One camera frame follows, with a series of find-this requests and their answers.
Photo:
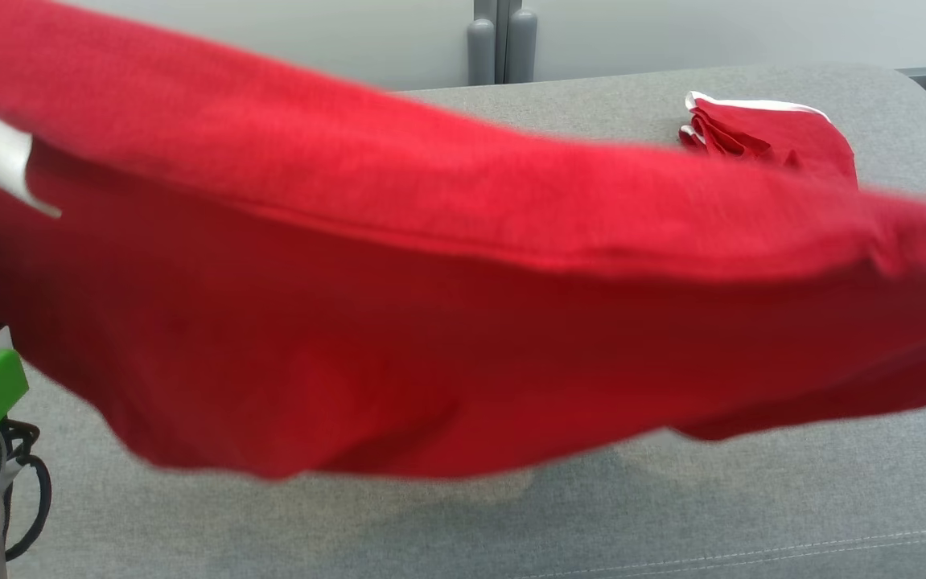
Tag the red Bulls basketball jersey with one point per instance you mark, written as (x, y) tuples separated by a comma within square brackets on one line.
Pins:
[(430, 305)]

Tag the red shorts white trim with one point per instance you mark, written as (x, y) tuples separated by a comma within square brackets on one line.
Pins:
[(792, 137)]

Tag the grey double partition post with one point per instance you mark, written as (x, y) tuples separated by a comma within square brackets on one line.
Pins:
[(503, 40)]

